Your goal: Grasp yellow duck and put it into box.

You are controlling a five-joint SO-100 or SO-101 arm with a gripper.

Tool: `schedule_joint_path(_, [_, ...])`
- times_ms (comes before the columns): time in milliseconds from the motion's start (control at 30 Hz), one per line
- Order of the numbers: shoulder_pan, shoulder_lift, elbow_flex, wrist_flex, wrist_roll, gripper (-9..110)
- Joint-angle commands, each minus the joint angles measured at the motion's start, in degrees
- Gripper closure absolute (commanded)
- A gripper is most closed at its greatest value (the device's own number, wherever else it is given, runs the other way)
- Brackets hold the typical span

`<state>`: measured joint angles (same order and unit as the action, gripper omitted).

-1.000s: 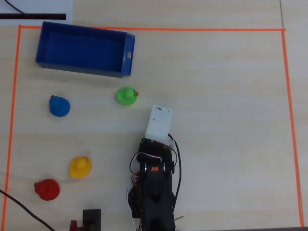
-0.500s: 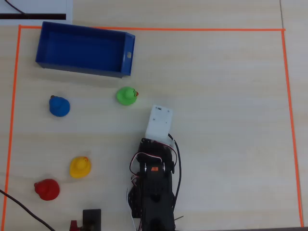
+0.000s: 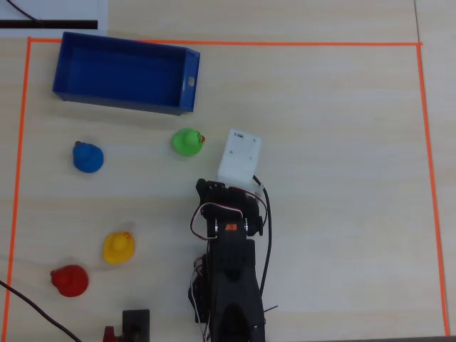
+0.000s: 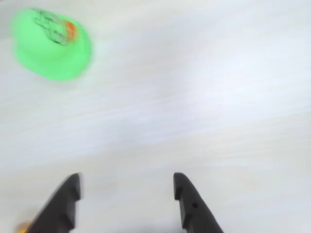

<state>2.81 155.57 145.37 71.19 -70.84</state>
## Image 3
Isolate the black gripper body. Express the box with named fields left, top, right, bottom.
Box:
left=199, top=180, right=265, bottom=237

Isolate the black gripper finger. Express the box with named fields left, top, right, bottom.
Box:
left=196, top=178, right=212, bottom=202

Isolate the yellow rubber duck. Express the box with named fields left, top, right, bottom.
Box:
left=102, top=231, right=137, bottom=265

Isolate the green rubber duck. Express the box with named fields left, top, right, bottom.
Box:
left=171, top=128, right=208, bottom=158

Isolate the blue rubber duck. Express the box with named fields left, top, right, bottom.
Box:
left=72, top=140, right=105, bottom=175

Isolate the blue plastic box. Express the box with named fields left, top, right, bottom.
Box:
left=51, top=31, right=202, bottom=117

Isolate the red rubber duck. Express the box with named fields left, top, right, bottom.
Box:
left=50, top=264, right=90, bottom=298

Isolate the orange tape outline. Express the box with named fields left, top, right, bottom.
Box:
left=4, top=36, right=451, bottom=338

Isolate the paper with black bar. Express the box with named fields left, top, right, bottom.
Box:
left=0, top=0, right=109, bottom=38

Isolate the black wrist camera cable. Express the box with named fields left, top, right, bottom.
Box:
left=251, top=174, right=274, bottom=297

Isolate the white camera box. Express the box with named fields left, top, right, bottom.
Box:
left=217, top=128, right=264, bottom=187

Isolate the thick black cable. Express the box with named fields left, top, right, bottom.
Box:
left=0, top=279, right=85, bottom=342

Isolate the thin black cable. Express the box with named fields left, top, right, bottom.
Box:
left=6, top=0, right=43, bottom=26

